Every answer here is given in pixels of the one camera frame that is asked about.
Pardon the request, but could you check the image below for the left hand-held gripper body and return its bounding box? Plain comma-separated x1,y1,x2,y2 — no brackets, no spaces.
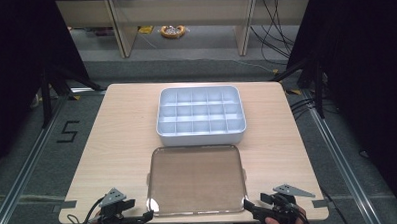
95,186,138,224

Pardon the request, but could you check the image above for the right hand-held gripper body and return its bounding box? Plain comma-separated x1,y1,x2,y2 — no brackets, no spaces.
255,182,317,224

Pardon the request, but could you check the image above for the transparent plastic box lid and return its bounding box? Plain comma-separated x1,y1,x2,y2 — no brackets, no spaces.
144,143,249,218

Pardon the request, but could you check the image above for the white compartment storage box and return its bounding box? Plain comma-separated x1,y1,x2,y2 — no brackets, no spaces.
155,84,248,148

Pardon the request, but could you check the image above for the black metal stand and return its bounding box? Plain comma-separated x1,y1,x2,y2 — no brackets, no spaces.
38,59,109,130
268,56,328,122

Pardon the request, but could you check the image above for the dark curtain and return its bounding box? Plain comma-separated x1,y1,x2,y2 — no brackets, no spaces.
0,0,94,177
284,0,397,220

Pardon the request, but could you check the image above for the small yellow flat item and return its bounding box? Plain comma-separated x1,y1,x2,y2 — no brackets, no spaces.
137,25,155,35

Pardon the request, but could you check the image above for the yellow tape roll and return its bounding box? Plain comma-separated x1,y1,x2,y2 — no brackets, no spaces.
159,23,188,40

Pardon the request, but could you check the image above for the beige wooden shelf unit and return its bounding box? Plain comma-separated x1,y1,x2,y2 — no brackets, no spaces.
56,0,313,63

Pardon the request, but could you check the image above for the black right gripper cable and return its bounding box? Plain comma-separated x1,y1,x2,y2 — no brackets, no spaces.
289,201,313,224

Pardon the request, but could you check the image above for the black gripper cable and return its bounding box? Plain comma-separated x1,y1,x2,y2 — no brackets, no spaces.
289,201,313,224
65,195,107,224

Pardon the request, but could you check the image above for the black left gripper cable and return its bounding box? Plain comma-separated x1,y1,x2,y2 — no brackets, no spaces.
65,195,107,224

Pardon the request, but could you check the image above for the aluminium floor rail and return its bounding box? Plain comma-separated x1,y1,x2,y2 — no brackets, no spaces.
300,85,387,224
0,85,111,224

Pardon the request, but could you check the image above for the thin white floor cable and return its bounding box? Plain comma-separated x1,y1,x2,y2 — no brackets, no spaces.
198,53,277,76

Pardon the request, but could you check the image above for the bundle of black hanging cables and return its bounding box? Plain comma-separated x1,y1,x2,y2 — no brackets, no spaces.
248,0,302,67

